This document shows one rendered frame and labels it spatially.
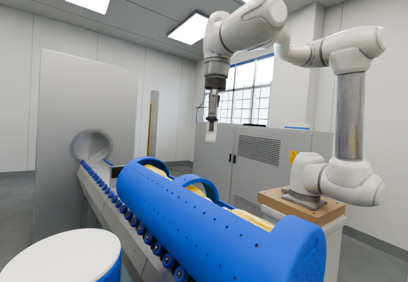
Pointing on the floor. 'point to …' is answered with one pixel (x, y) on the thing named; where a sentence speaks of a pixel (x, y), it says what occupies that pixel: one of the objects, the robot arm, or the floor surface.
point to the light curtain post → (153, 123)
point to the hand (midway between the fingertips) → (211, 137)
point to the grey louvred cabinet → (252, 160)
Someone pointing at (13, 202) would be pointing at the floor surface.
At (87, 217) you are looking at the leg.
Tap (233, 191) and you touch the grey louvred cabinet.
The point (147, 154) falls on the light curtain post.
